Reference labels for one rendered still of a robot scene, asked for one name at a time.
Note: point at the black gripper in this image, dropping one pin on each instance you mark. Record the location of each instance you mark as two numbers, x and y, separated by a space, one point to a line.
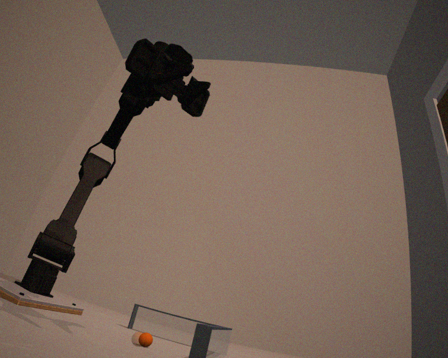
163 78

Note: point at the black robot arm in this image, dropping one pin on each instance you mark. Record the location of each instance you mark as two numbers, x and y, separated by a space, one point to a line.
56 242

